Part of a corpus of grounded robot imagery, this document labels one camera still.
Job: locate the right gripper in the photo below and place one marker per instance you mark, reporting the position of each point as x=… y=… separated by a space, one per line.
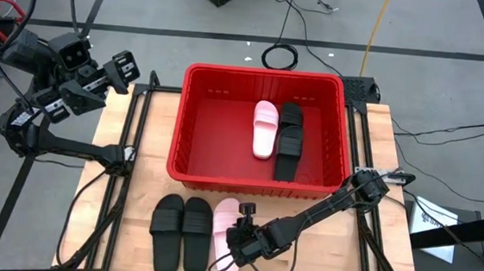
x=248 y=244

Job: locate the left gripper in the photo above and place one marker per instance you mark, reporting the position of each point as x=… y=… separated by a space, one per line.
x=92 y=81

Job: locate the pink slide sandal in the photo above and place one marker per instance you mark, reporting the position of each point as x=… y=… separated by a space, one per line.
x=222 y=220
x=264 y=133

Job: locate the black slide sandal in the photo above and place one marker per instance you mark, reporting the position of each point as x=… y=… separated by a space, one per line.
x=195 y=253
x=164 y=250
x=291 y=113
x=288 y=156

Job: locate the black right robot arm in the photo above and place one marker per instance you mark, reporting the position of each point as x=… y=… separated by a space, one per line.
x=327 y=207

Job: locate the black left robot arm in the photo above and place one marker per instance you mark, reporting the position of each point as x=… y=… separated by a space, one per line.
x=76 y=148

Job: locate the red plastic bin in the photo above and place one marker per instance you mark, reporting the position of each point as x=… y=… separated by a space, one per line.
x=220 y=142

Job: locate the black perforated box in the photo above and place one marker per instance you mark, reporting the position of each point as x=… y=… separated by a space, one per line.
x=356 y=90

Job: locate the white printed paper sheet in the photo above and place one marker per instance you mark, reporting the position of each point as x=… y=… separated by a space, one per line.
x=434 y=224

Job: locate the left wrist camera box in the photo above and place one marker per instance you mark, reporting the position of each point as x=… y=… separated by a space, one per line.
x=74 y=53

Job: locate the black aluminium rig frame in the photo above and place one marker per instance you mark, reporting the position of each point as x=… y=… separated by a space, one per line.
x=163 y=89

